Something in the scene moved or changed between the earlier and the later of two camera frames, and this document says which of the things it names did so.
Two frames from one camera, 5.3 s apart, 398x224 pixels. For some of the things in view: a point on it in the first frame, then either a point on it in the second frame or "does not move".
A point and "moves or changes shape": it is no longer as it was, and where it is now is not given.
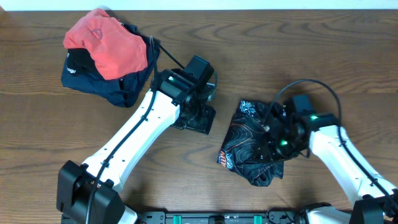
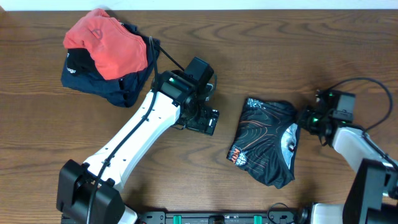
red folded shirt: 116,51 does not move
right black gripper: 269,154 to 302,116
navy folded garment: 80,74 does not move
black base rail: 219,217 does not move
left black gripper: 204,124 does not move
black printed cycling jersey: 237,153 moves or changes shape
